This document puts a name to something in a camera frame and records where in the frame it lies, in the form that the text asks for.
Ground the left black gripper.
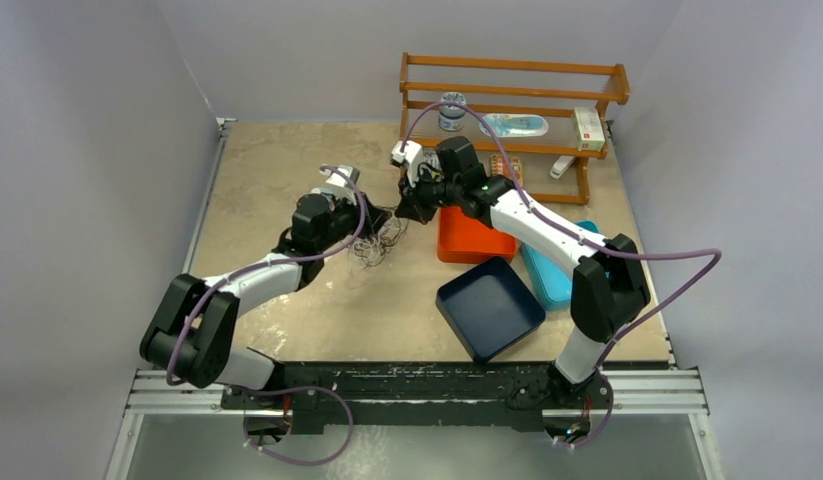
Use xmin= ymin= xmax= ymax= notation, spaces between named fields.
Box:
xmin=315 ymin=189 xmax=390 ymax=254

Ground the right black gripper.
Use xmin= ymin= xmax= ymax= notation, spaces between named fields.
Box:
xmin=396 ymin=166 xmax=463 ymax=227

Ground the white cable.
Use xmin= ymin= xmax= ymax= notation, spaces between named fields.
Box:
xmin=347 ymin=231 xmax=402 ymax=276

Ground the brown cable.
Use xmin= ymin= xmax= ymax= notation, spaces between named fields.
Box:
xmin=354 ymin=215 xmax=410 ymax=270

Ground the dark blue plastic bin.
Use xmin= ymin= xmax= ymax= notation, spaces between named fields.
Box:
xmin=435 ymin=257 xmax=546 ymax=364

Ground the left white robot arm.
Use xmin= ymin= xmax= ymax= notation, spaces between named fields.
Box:
xmin=139 ymin=190 xmax=392 ymax=409

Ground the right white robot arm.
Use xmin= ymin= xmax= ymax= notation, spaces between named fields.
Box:
xmin=390 ymin=136 xmax=651 ymax=407

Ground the orange spiral notebook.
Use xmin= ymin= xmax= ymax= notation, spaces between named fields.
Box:
xmin=489 ymin=153 xmax=524 ymax=186

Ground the orange plastic bin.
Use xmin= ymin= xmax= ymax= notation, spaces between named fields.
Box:
xmin=437 ymin=207 xmax=518 ymax=264

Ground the white blue lidded jar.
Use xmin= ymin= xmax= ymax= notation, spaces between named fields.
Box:
xmin=438 ymin=92 xmax=466 ymax=132

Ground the blue packaged item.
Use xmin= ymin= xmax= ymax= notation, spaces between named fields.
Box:
xmin=479 ymin=113 xmax=549 ymax=138

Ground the wooden shelf rack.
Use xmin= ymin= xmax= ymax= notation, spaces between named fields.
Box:
xmin=399 ymin=52 xmax=631 ymax=205

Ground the white small device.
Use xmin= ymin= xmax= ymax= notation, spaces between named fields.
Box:
xmin=550 ymin=155 xmax=575 ymax=179

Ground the light blue plastic bin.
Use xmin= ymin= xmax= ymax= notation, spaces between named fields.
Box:
xmin=520 ymin=244 xmax=572 ymax=311

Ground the white red box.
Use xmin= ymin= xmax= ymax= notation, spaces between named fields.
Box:
xmin=572 ymin=107 xmax=606 ymax=151

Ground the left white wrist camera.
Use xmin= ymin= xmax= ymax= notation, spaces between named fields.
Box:
xmin=315 ymin=165 xmax=361 ymax=205

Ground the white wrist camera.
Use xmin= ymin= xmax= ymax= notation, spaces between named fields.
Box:
xmin=390 ymin=140 xmax=425 ymax=187
xmin=315 ymin=165 xmax=361 ymax=205

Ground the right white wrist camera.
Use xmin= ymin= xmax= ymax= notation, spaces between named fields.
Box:
xmin=390 ymin=140 xmax=425 ymax=187

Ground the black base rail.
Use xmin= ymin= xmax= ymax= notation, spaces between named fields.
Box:
xmin=222 ymin=361 xmax=614 ymax=438

